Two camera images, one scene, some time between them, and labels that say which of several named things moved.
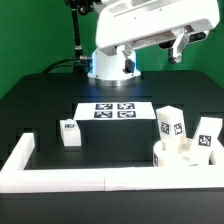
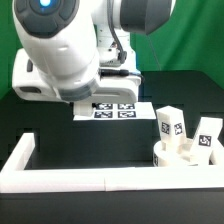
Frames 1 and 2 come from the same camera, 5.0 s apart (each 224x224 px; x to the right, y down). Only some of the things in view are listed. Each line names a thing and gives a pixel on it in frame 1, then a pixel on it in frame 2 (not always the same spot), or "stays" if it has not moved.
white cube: (70, 132) -> (83, 109)
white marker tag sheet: (114, 111) stays
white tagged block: (205, 140) stays
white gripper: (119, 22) -> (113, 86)
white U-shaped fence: (15, 178) stays
